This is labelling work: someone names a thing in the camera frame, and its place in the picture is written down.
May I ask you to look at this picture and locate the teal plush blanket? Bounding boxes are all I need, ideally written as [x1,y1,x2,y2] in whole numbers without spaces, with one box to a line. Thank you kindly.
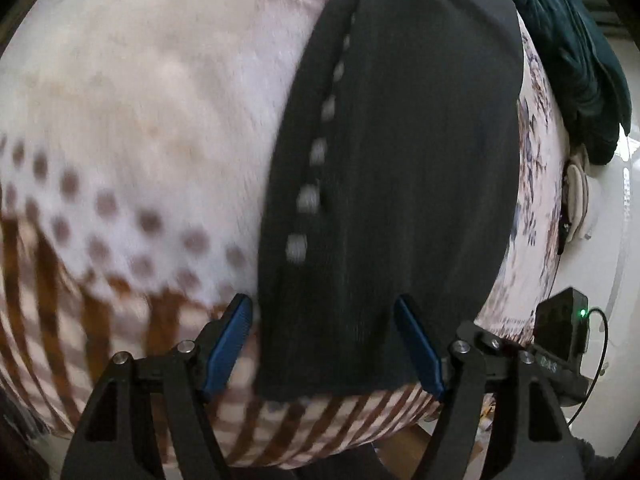
[513,0,632,166]

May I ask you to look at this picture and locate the white headboard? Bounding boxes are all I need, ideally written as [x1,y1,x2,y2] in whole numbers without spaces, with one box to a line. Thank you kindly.
[554,39,639,456]

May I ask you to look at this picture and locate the floral bed blanket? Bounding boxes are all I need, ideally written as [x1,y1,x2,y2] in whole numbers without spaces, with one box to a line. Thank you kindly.
[1,0,567,469]

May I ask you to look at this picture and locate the black folded item under clothes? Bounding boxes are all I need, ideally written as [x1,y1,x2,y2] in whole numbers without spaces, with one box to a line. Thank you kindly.
[558,169,572,256]

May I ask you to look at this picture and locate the black striped sweater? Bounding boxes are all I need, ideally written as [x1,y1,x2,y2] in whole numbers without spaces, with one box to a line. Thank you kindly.
[256,0,524,402]

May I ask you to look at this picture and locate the folded white clothes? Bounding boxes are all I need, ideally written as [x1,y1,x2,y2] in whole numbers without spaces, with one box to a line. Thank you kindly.
[563,146,602,243]

